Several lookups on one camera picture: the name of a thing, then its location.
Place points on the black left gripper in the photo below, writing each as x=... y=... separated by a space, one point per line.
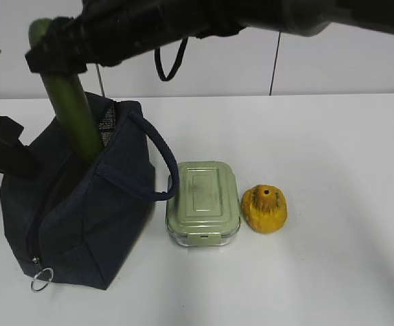
x=15 y=158

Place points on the dark blue insulated lunch bag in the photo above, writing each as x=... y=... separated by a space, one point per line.
x=76 y=223

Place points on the yellow toy pumpkin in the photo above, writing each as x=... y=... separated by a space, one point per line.
x=264 y=208

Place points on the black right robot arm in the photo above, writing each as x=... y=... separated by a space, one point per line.
x=308 y=18

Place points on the green cucumber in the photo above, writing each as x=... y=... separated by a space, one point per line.
x=65 y=93

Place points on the green lid glass food container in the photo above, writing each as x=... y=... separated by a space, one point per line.
x=205 y=211

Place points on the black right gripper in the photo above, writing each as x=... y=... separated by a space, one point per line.
x=114 y=31

